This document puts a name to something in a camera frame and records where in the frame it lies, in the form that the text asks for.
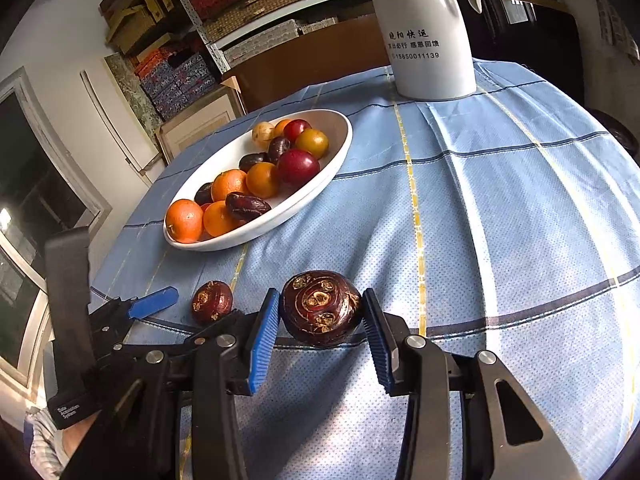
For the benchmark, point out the stack of woven boxes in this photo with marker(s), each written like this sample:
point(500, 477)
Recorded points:
point(255, 5)

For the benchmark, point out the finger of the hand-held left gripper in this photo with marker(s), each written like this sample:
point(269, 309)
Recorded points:
point(192, 342)
point(152, 302)

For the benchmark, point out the small orange kumquat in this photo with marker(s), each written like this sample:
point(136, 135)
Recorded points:
point(281, 126)
point(262, 180)
point(219, 219)

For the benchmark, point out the orange mandarin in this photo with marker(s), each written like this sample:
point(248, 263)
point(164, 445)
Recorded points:
point(229, 185)

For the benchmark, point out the large orange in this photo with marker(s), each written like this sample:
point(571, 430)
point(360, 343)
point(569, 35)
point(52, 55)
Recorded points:
point(185, 220)

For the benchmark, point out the stack of yellow boxes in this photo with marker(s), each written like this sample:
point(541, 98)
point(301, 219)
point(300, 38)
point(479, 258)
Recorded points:
point(132, 17)

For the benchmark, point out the yellow orange cherry tomato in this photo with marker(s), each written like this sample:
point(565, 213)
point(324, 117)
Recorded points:
point(312, 143)

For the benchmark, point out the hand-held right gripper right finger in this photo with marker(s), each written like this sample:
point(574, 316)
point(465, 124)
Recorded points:
point(376, 345)

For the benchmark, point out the green marbled panel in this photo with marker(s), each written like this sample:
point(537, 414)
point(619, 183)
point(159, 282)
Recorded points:
point(130, 90)

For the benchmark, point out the white thermos jug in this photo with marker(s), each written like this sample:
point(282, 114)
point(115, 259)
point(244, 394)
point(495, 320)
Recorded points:
point(425, 10)

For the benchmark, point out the dark red round fruit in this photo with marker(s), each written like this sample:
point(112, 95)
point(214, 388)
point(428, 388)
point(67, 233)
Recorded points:
point(298, 167)

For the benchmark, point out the white window frame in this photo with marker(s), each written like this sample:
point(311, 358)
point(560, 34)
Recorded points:
point(65, 147)

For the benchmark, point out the metal shelf rack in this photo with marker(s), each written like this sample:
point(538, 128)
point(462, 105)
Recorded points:
point(200, 25)

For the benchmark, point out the white door panel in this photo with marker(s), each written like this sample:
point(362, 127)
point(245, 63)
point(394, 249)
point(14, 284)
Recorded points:
point(117, 120)

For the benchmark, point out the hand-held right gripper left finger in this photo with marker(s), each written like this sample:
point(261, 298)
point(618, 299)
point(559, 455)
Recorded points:
point(261, 345)

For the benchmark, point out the stack of blue patterned boxes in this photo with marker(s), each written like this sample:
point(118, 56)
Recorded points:
point(175, 85)

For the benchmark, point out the white oval plate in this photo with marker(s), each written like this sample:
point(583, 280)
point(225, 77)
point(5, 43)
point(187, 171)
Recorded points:
point(335, 130)

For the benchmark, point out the brown cardboard sheet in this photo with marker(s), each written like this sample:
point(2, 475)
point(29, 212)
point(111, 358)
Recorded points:
point(310, 60)

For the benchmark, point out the blue plaid tablecloth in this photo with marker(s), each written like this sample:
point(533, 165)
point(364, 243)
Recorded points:
point(500, 210)

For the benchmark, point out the pale yellow round fruit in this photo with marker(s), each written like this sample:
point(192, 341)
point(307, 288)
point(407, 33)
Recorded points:
point(262, 132)

